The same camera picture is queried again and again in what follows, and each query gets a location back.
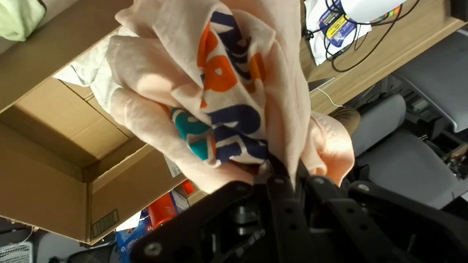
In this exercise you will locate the blue snack package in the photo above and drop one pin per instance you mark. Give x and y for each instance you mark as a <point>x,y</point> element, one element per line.
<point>129,239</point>

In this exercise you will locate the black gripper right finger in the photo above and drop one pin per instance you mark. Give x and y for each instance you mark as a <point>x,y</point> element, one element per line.
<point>351,224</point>

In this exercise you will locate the yellow-green cloth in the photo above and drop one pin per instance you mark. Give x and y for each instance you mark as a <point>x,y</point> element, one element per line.
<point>19,17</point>

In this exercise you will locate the large grey padded chair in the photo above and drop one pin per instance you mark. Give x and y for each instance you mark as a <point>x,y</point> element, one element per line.
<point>414,161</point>

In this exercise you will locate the brown cardboard box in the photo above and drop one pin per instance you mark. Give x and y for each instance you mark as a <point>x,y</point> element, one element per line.
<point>48,180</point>

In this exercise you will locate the peach printed shirt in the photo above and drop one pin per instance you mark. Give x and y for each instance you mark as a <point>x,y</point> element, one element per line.
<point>161,74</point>

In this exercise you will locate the white cloth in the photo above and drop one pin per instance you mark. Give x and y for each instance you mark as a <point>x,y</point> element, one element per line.
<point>77,74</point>

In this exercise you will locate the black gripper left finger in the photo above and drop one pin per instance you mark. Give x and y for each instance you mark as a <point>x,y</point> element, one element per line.
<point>286,224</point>

